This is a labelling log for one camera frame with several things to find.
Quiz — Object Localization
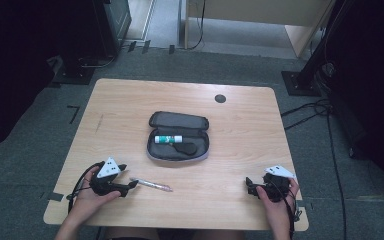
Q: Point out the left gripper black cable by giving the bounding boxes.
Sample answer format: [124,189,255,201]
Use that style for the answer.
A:
[66,161,105,214]

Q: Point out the black teardrop-shaped tool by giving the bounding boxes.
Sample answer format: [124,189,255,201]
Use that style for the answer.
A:
[172,142,199,157]

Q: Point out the person's right hand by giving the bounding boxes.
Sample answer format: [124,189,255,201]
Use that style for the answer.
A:
[255,177,301,234]

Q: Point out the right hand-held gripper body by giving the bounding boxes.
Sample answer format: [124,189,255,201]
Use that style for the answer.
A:
[261,164,298,204]

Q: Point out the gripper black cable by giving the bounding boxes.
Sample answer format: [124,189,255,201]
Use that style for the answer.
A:
[66,161,105,214]
[278,179,304,240]

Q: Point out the person's left hand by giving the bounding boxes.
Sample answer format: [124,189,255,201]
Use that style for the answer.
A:
[74,165,122,225]

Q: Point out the dark curtain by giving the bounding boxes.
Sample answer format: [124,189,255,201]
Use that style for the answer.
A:
[0,0,64,157]
[323,0,384,205]

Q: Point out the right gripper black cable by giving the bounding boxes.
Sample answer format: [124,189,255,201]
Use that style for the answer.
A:
[278,179,304,240]

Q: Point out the white green glue stick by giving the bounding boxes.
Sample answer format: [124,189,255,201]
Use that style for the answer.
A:
[154,134,184,145]

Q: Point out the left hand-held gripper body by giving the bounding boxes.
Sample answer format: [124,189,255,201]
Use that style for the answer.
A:
[89,156,128,198]

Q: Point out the black floor cables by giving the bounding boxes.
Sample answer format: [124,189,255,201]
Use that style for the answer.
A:
[279,98,334,132]

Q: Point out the grey zip pencil case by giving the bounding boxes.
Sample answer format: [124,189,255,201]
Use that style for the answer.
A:
[145,110,211,164]

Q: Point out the dark cabinet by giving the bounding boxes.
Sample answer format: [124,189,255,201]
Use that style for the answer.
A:
[103,0,133,56]

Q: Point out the long black floor cable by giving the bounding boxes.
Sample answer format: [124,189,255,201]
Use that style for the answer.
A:
[325,109,348,240]

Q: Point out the black post with base plate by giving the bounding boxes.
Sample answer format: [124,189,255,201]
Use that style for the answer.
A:
[281,0,344,98]

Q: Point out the light wooden furniture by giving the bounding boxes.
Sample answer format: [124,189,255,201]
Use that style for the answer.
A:
[183,0,336,59]

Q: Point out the black stand with square base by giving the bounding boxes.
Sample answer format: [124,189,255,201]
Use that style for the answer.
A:
[48,0,118,86]

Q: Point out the hanging black cable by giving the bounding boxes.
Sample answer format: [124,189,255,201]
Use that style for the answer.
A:
[189,0,208,51]

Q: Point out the person's legs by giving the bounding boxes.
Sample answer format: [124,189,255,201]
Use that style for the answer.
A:
[104,227,248,240]

